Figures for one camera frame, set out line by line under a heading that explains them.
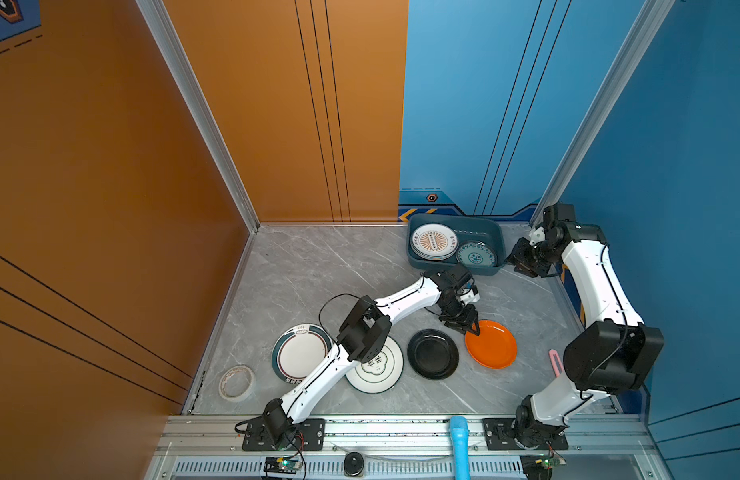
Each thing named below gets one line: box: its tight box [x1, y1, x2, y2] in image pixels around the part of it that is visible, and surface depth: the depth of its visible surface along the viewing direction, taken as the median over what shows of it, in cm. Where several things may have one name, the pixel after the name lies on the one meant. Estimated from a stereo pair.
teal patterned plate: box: [455, 241, 497, 267], surface depth 111 cm
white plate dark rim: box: [271, 324, 334, 384], surface depth 89 cm
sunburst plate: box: [410, 223, 459, 261], surface depth 113 cm
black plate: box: [407, 328, 459, 380], surface depth 88 cm
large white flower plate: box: [345, 336, 404, 394], surface depth 84 cm
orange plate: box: [465, 320, 518, 369], surface depth 88 cm
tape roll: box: [218, 364, 256, 401], surface depth 83 cm
